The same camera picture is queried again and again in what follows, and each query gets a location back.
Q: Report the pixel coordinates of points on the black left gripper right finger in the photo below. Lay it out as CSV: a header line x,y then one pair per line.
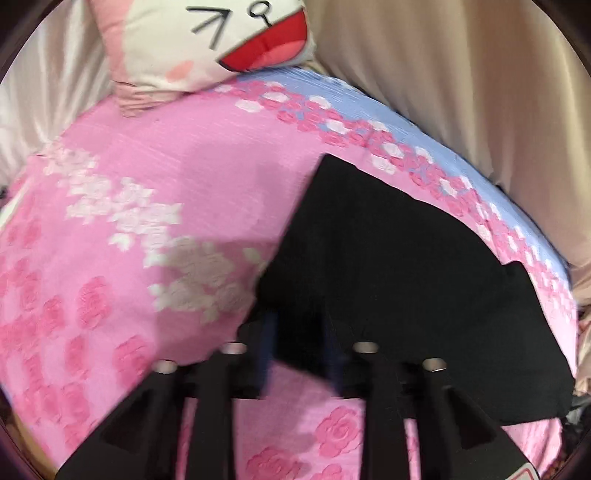
x,y
456,438

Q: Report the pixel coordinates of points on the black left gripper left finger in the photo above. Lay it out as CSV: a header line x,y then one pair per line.
x,y
178,421

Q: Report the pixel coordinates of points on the white cartoon face pillow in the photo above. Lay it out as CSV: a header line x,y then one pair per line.
x,y
158,50

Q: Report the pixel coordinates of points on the black pants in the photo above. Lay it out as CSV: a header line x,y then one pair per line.
x,y
378,265

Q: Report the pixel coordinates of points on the beige curtain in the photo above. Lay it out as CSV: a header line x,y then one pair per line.
x,y
505,84

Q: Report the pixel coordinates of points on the pink floral bed sheet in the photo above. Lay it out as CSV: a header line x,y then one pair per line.
x,y
141,238

